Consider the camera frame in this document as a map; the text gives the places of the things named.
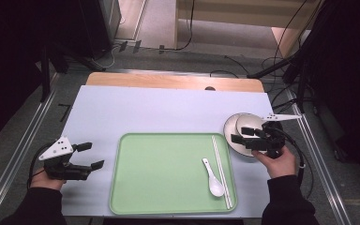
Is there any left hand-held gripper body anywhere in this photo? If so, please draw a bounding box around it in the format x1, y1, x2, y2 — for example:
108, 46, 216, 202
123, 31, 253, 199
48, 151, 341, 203
38, 136, 92, 181

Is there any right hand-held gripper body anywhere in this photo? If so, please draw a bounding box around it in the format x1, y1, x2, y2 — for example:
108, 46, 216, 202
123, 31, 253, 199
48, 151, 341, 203
245, 113, 303, 158

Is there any white bowl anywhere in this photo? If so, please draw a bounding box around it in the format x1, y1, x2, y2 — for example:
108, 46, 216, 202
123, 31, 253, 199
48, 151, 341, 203
235, 112, 267, 139

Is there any white plate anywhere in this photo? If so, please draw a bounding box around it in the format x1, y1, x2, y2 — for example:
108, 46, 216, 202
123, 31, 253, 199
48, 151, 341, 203
223, 112, 276, 158

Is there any white chopstick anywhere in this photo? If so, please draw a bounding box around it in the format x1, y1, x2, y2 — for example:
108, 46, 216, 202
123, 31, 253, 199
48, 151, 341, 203
211, 135, 232, 210
213, 134, 234, 209

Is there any white spoon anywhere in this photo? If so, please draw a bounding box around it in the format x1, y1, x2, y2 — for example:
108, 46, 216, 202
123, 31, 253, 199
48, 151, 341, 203
202, 157, 226, 198

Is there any green tray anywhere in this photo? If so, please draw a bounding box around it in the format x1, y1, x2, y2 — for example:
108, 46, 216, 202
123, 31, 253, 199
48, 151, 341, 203
109, 132, 238, 216

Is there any person's right hand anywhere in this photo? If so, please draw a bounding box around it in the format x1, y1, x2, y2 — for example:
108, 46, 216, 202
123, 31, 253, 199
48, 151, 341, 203
251, 144, 298, 180

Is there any person's left hand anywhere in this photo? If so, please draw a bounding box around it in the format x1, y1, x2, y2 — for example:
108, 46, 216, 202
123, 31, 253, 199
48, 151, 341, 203
29, 169, 67, 191

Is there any black metal stand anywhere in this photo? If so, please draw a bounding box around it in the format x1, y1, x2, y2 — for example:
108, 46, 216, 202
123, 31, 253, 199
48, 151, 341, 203
39, 40, 107, 103
247, 0, 329, 114

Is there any pale table cover sheet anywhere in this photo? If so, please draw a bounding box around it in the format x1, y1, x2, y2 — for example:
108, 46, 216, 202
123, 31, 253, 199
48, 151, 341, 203
60, 84, 278, 218

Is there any wooden furniture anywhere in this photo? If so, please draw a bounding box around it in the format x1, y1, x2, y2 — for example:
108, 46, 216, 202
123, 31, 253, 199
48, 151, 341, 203
173, 0, 323, 59

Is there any left hand-held gripper cable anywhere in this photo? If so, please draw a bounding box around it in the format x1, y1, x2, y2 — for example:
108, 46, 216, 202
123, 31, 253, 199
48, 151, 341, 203
27, 142, 54, 189

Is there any hand-held gripper cable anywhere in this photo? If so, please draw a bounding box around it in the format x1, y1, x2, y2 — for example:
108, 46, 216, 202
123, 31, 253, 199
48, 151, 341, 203
275, 126, 307, 188
27, 142, 54, 189

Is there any right hand-held gripper cable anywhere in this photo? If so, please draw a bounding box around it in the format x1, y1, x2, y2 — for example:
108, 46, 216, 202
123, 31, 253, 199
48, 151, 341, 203
275, 126, 307, 188

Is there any metal floor rail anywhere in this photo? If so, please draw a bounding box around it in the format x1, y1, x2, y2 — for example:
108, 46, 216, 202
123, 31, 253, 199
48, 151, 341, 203
0, 72, 61, 225
284, 88, 353, 225

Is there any black floor cable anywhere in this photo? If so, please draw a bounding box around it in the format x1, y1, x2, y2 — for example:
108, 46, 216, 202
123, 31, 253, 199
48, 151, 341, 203
209, 54, 251, 79
158, 0, 197, 53

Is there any white floor cable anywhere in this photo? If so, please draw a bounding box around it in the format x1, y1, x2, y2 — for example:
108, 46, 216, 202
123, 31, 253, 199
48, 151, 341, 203
89, 43, 122, 70

